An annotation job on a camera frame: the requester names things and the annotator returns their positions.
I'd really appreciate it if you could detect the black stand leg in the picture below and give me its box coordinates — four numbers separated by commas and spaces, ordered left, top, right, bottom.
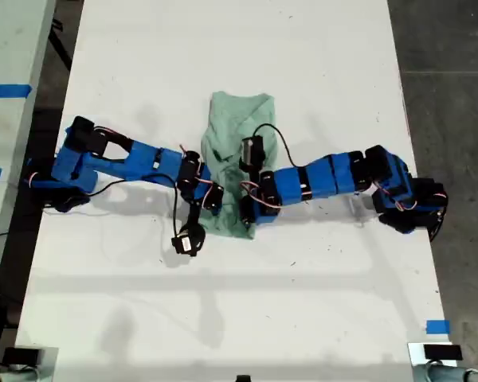
47, 6, 73, 72

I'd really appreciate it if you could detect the black base cable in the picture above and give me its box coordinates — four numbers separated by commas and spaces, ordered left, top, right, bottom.
429, 190, 450, 244

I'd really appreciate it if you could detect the small black box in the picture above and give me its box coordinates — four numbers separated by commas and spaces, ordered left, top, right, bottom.
423, 344, 463, 361
2, 346, 43, 366

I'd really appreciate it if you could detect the pale green T-shirt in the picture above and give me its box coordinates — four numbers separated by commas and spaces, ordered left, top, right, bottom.
198, 90, 280, 241

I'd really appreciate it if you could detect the white side table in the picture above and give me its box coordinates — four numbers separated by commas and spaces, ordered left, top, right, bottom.
0, 0, 57, 291

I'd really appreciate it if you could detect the grey metal tube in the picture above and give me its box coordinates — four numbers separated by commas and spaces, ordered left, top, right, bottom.
0, 368, 39, 382
412, 360, 478, 382

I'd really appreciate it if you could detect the grey metal plate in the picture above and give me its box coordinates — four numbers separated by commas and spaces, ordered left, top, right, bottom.
14, 345, 60, 382
406, 341, 458, 382

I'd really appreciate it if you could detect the square blue tape patch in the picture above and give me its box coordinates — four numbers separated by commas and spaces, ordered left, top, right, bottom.
425, 319, 451, 335

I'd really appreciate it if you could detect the long blue tape strip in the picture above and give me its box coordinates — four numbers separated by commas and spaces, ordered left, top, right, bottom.
0, 83, 33, 99

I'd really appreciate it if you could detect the black camera box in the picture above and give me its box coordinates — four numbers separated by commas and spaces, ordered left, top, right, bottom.
170, 234, 194, 255
238, 134, 266, 170

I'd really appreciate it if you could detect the black camera cable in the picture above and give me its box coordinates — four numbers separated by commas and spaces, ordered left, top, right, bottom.
69, 178, 182, 242
253, 123, 308, 170

